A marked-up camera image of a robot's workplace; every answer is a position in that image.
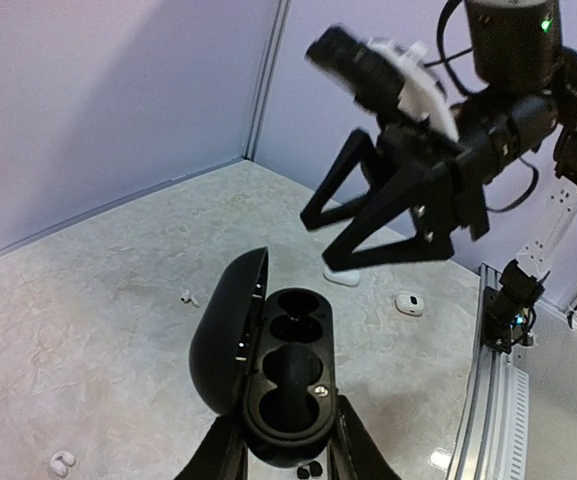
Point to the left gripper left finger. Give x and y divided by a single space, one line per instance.
222 454

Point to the white clip earbud upper left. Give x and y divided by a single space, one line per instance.
60 463

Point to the white oval charging case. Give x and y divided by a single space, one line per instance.
347 278

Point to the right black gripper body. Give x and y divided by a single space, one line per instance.
494 131

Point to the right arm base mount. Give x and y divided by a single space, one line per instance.
505 324

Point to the black clip earbud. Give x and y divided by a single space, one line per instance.
309 471
298 303

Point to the aluminium front rail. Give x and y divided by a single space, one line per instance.
492 439

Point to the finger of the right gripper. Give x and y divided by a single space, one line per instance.
367 181
409 220

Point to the black oval charging case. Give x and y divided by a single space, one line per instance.
249 359

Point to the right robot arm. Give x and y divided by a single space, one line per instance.
517 50

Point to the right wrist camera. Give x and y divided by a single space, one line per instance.
385 79

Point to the white case with black window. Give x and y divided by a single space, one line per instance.
410 304

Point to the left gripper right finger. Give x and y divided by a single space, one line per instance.
353 453

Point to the left aluminium frame post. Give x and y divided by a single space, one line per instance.
264 79

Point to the white stem earbud back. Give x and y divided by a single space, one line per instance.
187 297

